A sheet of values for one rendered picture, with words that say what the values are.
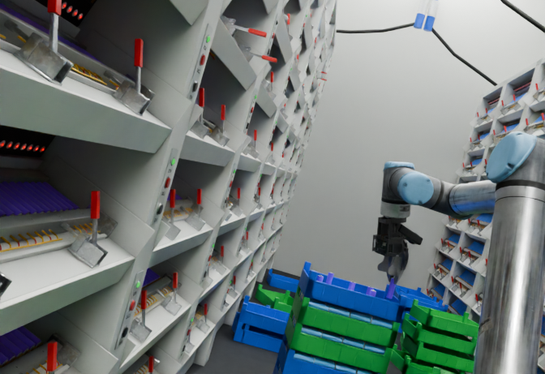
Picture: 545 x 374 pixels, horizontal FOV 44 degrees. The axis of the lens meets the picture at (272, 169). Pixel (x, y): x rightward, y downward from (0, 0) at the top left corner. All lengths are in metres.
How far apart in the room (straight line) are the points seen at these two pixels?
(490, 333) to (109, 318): 0.69
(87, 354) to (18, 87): 0.61
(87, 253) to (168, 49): 0.34
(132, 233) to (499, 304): 0.69
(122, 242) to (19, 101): 0.50
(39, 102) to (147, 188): 0.46
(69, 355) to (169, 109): 0.39
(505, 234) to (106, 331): 0.77
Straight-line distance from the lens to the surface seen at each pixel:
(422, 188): 1.96
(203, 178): 1.73
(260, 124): 2.42
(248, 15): 1.77
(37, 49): 0.63
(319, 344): 2.09
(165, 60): 1.05
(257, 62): 1.74
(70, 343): 1.09
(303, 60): 3.16
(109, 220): 1.03
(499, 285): 1.36
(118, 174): 1.05
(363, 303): 2.08
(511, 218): 1.40
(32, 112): 0.61
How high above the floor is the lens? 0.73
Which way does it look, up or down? level
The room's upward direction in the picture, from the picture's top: 16 degrees clockwise
